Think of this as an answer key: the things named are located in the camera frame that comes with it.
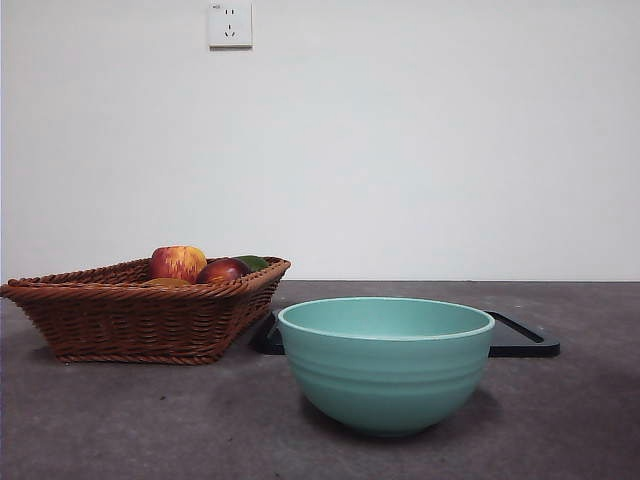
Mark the green fruit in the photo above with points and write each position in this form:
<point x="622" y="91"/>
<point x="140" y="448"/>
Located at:
<point x="256" y="262"/>

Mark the brown wicker basket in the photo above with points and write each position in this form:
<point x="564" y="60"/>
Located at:
<point x="130" y="325"/>

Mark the dark red apple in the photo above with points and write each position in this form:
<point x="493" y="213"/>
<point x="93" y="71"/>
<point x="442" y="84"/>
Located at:
<point x="222" y="272"/>

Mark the teal ceramic bowl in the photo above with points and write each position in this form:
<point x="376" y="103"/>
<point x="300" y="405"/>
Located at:
<point x="385" y="380"/>

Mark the red yellow apple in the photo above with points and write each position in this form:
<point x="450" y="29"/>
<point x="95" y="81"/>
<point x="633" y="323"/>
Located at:
<point x="175" y="262"/>

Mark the white wall socket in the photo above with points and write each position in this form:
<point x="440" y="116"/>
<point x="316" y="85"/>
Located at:
<point x="230" y="25"/>

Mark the black rectangular tray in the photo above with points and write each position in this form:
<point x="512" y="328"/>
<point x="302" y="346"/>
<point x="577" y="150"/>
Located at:
<point x="525" y="345"/>

